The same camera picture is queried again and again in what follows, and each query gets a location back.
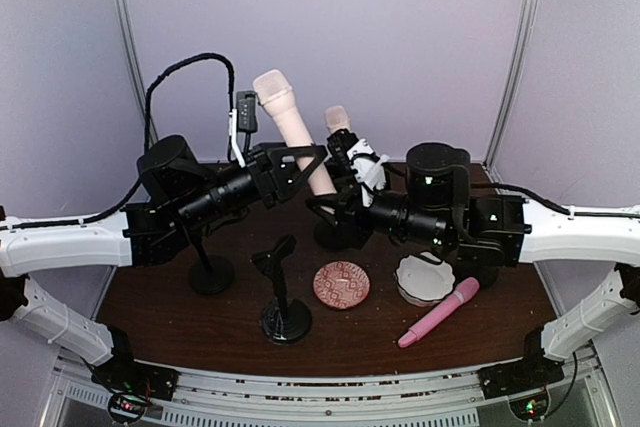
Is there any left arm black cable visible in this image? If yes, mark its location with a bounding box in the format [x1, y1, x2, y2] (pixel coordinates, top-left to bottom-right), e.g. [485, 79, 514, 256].
[0, 51, 237, 228]

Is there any front aluminium rail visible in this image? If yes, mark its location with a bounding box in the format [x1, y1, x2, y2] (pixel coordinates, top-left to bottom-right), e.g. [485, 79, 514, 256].
[49, 341, 609, 427]

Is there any red patterned dish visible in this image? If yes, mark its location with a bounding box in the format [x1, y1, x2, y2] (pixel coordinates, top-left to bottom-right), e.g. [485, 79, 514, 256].
[313, 261, 371, 310]

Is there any aluminium frame post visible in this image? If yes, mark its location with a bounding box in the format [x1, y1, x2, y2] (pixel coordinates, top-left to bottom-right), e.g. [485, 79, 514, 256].
[113, 0, 158, 147]
[483, 0, 539, 171]

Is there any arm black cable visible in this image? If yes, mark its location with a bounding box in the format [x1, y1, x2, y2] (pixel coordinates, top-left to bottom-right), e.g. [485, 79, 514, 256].
[0, 51, 237, 228]
[384, 166, 640, 221]

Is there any right aluminium frame post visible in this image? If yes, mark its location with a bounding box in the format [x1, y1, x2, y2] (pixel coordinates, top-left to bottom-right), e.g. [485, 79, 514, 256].
[483, 0, 539, 171]

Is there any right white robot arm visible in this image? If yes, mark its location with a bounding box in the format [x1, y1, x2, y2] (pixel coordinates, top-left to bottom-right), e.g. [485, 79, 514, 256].
[307, 142, 639, 363]

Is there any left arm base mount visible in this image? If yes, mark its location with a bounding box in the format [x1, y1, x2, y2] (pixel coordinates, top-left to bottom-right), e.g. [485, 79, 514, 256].
[86, 361, 179, 426]

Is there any cream microphone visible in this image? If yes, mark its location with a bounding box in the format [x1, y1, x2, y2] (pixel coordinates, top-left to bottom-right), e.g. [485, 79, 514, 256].
[252, 69, 336, 196]
[325, 105, 351, 134]

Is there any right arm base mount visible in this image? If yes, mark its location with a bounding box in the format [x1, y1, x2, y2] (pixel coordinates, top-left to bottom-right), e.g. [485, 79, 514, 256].
[477, 359, 564, 422]

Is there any pink microphone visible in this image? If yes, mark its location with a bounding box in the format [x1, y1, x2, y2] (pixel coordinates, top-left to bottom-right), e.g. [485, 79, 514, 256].
[397, 277, 480, 348]

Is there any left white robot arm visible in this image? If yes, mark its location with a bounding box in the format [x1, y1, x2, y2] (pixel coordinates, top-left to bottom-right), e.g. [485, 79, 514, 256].
[1, 135, 327, 368]

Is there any left aluminium frame post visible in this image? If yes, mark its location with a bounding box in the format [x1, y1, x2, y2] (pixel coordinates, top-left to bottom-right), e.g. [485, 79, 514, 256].
[113, 0, 158, 147]

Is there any black mic stand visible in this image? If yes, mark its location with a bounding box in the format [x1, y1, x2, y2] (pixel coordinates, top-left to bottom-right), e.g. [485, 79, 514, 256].
[188, 232, 235, 296]
[313, 220, 353, 251]
[251, 235, 312, 344]
[470, 266, 499, 289]

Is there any white scalloped bowl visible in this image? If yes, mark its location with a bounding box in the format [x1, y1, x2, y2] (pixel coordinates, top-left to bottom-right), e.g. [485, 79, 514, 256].
[394, 252, 455, 307]

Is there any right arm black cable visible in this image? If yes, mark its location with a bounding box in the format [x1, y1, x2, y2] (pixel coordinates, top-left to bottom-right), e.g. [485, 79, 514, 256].
[384, 166, 640, 221]

